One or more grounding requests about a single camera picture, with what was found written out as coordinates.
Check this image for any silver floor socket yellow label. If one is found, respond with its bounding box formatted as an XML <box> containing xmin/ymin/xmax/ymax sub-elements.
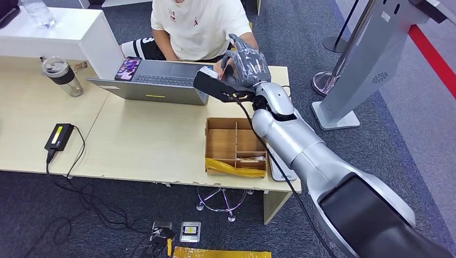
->
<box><xmin>179</xmin><ymin>221</ymin><xmax>202</xmax><ymax>243</ymax></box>

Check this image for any black device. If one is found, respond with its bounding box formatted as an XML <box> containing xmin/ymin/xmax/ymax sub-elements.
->
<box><xmin>0</xmin><ymin>0</ymin><xmax>22</xmax><ymax>29</ymax></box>

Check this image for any dark stanchion pole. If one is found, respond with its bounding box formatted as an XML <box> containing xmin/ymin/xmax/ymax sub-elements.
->
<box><xmin>322</xmin><ymin>0</ymin><xmax>361</xmax><ymax>55</ymax></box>

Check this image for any chrome stanchion pole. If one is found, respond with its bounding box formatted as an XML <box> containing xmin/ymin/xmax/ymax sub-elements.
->
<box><xmin>312</xmin><ymin>0</ymin><xmax>377</xmax><ymax>97</ymax></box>

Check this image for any white raised desk shelf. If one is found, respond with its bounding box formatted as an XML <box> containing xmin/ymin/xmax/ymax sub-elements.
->
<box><xmin>0</xmin><ymin>7</ymin><xmax>125</xmax><ymax>80</ymax></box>

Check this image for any chrome stool base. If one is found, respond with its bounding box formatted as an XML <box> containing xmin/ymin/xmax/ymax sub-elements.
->
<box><xmin>196</xmin><ymin>185</ymin><xmax>255</xmax><ymax>223</ymax></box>

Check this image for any grey kiosk stand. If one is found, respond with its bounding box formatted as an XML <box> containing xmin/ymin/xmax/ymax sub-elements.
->
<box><xmin>311</xmin><ymin>0</ymin><xmax>456</xmax><ymax>131</ymax></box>

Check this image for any wooden divided box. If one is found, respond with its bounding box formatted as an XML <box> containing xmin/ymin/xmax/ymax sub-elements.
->
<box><xmin>204</xmin><ymin>117</ymin><xmax>268</xmax><ymax>178</ymax></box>

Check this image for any silver floor socket with plug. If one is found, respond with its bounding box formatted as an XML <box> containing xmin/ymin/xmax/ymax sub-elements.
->
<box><xmin>151</xmin><ymin>220</ymin><xmax>174</xmax><ymax>243</ymax></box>

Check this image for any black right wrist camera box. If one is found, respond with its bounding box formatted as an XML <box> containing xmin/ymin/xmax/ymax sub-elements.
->
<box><xmin>193</xmin><ymin>67</ymin><xmax>257</xmax><ymax>104</ymax></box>

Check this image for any black power cable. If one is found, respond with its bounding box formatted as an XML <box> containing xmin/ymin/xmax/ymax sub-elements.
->
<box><xmin>21</xmin><ymin>124</ymin><xmax>168</xmax><ymax>258</ymax></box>

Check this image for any yellow plastic strip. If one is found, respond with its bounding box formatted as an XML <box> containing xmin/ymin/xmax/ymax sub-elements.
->
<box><xmin>205</xmin><ymin>157</ymin><xmax>267</xmax><ymax>178</ymax></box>

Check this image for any yellow plastic package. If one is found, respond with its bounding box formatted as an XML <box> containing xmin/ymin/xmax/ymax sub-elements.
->
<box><xmin>173</xmin><ymin>246</ymin><xmax>273</xmax><ymax>258</ymax></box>

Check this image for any clear plastic water bottle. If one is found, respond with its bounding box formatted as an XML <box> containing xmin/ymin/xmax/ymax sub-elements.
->
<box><xmin>20</xmin><ymin>0</ymin><xmax>56</xmax><ymax>29</ymax></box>

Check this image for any black power adapter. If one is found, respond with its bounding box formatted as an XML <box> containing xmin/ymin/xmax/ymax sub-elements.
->
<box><xmin>44</xmin><ymin>123</ymin><xmax>75</xmax><ymax>152</ymax></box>

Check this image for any person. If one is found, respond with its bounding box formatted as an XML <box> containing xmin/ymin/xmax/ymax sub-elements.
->
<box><xmin>120</xmin><ymin>0</ymin><xmax>259</xmax><ymax>81</ymax></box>

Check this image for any white card reader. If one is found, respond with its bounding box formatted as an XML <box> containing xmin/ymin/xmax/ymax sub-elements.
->
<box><xmin>268</xmin><ymin>146</ymin><xmax>298</xmax><ymax>182</ymax></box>

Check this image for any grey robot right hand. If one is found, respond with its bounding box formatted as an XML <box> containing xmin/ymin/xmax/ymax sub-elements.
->
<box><xmin>220</xmin><ymin>33</ymin><xmax>272</xmax><ymax>90</ymax></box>

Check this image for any grey laptop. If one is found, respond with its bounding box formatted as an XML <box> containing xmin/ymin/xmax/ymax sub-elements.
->
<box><xmin>86</xmin><ymin>59</ymin><xmax>215</xmax><ymax>106</ymax></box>

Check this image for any black plug with yellow tag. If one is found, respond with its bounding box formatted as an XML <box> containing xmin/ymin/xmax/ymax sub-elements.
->
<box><xmin>140</xmin><ymin>230</ymin><xmax>176</xmax><ymax>258</ymax></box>

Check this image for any black smartphone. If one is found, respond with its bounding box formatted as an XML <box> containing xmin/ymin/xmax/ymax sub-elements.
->
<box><xmin>115</xmin><ymin>56</ymin><xmax>143</xmax><ymax>82</ymax></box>

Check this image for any person's left hand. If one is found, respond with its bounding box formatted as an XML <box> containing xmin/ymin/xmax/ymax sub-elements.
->
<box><xmin>213</xmin><ymin>59</ymin><xmax>236</xmax><ymax>81</ymax></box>

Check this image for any clear tumbler with black band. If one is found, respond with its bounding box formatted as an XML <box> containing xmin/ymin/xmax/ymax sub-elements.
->
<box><xmin>42</xmin><ymin>56</ymin><xmax>84</xmax><ymax>98</ymax></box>

